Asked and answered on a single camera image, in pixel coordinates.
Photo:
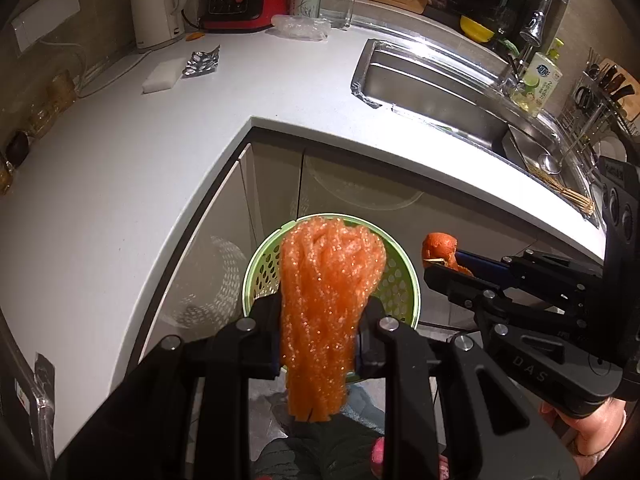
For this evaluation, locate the silver pill blister pack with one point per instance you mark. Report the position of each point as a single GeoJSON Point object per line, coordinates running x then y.
{"type": "Point", "coordinates": [201, 63]}

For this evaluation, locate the dish soap bottle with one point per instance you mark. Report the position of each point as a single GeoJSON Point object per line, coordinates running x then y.
{"type": "Point", "coordinates": [539, 81]}

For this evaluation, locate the green perforated trash basket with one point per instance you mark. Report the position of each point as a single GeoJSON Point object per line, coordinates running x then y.
{"type": "Point", "coordinates": [398, 290]}

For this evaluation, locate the white electric kettle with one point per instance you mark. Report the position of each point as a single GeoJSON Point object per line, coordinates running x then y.
{"type": "Point", "coordinates": [157, 23]}

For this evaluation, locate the yellow bowl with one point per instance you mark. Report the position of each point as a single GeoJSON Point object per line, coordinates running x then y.
{"type": "Point", "coordinates": [475, 31]}

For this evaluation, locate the orange fruit peel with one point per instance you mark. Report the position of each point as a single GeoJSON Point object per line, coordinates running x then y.
{"type": "Point", "coordinates": [440, 248]}

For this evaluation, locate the clear drinking glass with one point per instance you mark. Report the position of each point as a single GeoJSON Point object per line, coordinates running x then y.
{"type": "Point", "coordinates": [337, 12]}

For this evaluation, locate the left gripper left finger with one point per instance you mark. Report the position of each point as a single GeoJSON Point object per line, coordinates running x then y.
{"type": "Point", "coordinates": [265, 355]}

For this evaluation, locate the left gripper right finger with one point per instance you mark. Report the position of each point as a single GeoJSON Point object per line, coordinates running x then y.
{"type": "Point", "coordinates": [369, 360]}

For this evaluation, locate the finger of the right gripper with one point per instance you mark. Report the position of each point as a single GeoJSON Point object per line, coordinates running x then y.
{"type": "Point", "coordinates": [480, 292]}
{"type": "Point", "coordinates": [479, 263]}

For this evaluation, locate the clear plastic bag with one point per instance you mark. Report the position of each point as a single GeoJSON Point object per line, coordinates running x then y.
{"type": "Point", "coordinates": [301, 27]}

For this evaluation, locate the bundle of bamboo skewers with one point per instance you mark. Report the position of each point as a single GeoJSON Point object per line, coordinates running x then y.
{"type": "Point", "coordinates": [583, 203]}

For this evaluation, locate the small orange peel scrap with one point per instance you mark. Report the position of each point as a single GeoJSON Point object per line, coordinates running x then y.
{"type": "Point", "coordinates": [194, 36]}

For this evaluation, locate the white wall socket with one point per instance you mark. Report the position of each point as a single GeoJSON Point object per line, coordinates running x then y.
{"type": "Point", "coordinates": [40, 19]}

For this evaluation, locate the right hand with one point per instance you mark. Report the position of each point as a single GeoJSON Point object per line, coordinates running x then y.
{"type": "Point", "coordinates": [594, 434]}

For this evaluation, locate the stainless steel sink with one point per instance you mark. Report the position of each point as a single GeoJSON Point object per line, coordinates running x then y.
{"type": "Point", "coordinates": [455, 97]}

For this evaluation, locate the chrome faucet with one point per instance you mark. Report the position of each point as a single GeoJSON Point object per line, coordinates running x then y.
{"type": "Point", "coordinates": [532, 35]}

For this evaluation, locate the white foam block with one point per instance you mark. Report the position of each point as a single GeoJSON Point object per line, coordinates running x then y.
{"type": "Point", "coordinates": [164, 76]}

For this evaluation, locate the orange foam fruit net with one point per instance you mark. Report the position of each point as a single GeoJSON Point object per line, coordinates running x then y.
{"type": "Point", "coordinates": [328, 271]}

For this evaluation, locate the wire dish rack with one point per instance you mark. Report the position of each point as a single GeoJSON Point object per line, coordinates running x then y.
{"type": "Point", "coordinates": [590, 116]}

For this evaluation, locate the wooden knife block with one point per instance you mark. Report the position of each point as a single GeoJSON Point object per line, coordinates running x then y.
{"type": "Point", "coordinates": [621, 87]}

